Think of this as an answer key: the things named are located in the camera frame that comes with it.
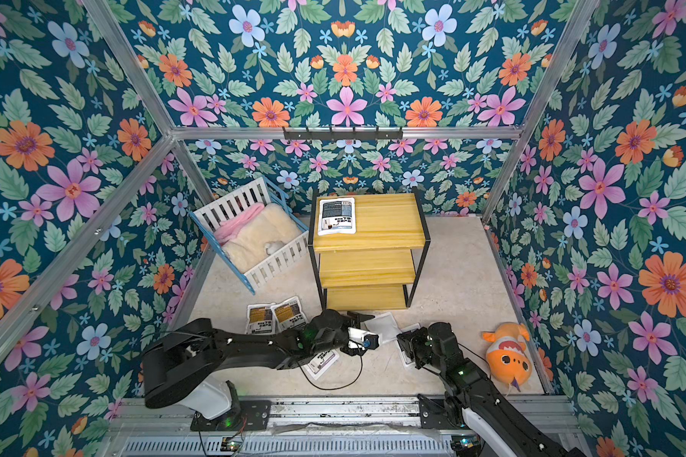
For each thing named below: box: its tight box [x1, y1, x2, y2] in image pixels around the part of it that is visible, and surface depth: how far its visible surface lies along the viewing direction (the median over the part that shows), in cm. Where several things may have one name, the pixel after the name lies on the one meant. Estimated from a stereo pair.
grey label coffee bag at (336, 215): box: [317, 197, 357, 237], surface depth 73 cm
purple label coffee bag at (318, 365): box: [302, 349, 340, 380], surface depth 84 cm
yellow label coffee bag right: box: [270, 296, 309, 334], surface depth 92 cm
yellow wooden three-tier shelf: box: [308, 187, 432, 311], surface depth 76 cm
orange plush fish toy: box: [481, 321, 532, 393], surface depth 76 cm
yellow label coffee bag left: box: [245, 302, 277, 336], surface depth 92 cm
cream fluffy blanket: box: [222, 202, 304, 274], surface depth 103 cm
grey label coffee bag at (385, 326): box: [363, 312, 403, 343], surface depth 90 cm
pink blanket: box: [214, 201, 265, 245], surface depth 106 cm
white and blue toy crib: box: [189, 177, 310, 296], surface depth 103 cm
